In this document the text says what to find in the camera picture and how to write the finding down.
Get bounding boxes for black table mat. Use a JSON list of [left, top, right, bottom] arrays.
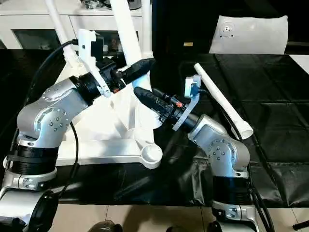
[[0, 48, 309, 208]]

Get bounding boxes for white bag with round fitting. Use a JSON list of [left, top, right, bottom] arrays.
[[209, 15, 289, 55]]

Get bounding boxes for black tangled items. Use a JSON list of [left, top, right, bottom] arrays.
[[82, 0, 107, 10]]

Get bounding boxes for white plastic table leg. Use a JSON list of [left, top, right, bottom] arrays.
[[141, 0, 155, 58], [194, 63, 254, 141], [45, 0, 82, 69], [110, 0, 165, 129]]

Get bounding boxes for black metal stand leg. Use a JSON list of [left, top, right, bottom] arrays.
[[293, 221, 309, 231]]

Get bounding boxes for white glass-door cabinet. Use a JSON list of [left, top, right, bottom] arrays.
[[0, 0, 153, 53]]

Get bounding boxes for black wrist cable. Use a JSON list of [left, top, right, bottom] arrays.
[[24, 40, 81, 194], [197, 88, 276, 232]]

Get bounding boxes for dark robot left foot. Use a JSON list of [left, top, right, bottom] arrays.
[[88, 220, 124, 232]]

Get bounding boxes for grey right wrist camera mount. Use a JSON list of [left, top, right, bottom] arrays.
[[172, 74, 201, 131]]

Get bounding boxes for white flat board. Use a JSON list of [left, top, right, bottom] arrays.
[[289, 54, 309, 81]]

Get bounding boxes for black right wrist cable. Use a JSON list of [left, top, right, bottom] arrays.
[[197, 88, 276, 232]]

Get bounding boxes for white plastic table top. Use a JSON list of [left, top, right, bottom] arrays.
[[54, 49, 164, 170]]

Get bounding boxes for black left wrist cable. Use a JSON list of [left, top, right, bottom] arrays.
[[24, 40, 81, 194]]

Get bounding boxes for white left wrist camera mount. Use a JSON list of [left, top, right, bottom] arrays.
[[72, 28, 113, 98]]

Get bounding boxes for black box with gold label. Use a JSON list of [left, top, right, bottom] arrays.
[[151, 0, 218, 56]]

